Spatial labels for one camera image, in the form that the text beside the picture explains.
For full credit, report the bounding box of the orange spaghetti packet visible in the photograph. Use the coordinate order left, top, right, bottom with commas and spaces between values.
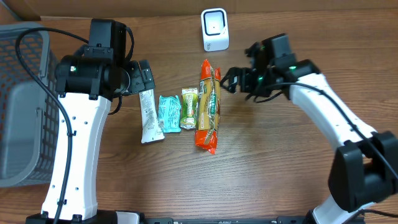
195, 59, 221, 155

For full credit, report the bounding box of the teal tissue packet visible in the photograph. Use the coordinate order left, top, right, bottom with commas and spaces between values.
158, 95, 182, 133

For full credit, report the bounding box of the green snack packet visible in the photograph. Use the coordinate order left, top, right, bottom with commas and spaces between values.
180, 88, 198, 129

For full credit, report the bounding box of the white tube gold cap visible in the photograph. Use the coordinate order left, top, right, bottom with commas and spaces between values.
139, 89, 165, 144

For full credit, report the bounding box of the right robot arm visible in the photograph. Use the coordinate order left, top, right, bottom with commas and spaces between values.
220, 34, 397, 223

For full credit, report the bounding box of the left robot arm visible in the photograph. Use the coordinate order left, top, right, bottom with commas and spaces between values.
26, 19, 155, 224

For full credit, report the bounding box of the white barcode scanner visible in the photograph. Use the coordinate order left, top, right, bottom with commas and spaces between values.
201, 8, 229, 52

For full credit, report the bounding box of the grey plastic mesh basket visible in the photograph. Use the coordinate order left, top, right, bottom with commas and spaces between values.
1, 22, 59, 188

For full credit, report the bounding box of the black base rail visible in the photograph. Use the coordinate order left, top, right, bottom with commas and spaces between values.
141, 216, 315, 224

